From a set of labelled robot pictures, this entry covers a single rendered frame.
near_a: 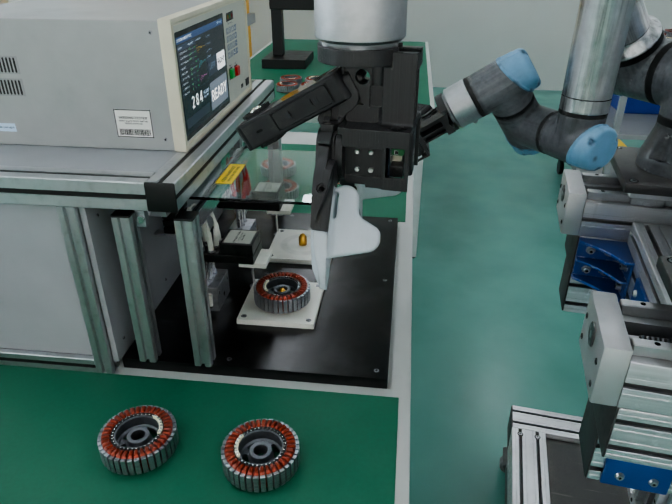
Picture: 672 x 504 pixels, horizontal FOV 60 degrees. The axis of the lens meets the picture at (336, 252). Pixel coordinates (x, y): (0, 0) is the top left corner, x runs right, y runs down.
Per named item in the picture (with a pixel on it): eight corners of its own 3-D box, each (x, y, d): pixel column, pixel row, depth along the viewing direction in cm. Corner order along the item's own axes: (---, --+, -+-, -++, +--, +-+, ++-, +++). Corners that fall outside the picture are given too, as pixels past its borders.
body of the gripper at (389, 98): (405, 201, 50) (414, 54, 44) (309, 191, 52) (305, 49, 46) (417, 170, 57) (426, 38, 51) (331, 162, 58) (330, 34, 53)
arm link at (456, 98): (460, 73, 104) (481, 110, 108) (437, 86, 106) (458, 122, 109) (464, 87, 98) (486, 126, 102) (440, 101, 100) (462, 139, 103)
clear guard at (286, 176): (366, 182, 114) (367, 153, 111) (354, 239, 93) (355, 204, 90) (203, 175, 117) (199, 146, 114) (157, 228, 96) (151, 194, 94)
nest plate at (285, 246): (337, 236, 146) (337, 231, 145) (330, 266, 132) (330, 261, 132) (278, 232, 147) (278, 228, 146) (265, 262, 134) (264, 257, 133)
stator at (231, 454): (302, 434, 91) (301, 416, 89) (297, 495, 81) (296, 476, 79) (229, 433, 91) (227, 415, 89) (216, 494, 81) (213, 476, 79)
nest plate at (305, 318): (324, 287, 124) (324, 282, 124) (313, 329, 111) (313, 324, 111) (255, 283, 126) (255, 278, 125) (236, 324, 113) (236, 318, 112)
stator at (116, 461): (105, 488, 82) (100, 470, 80) (97, 434, 91) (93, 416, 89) (186, 461, 86) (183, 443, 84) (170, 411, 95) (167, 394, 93)
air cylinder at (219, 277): (230, 291, 123) (228, 268, 121) (220, 311, 117) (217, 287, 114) (207, 289, 124) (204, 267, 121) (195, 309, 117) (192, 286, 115)
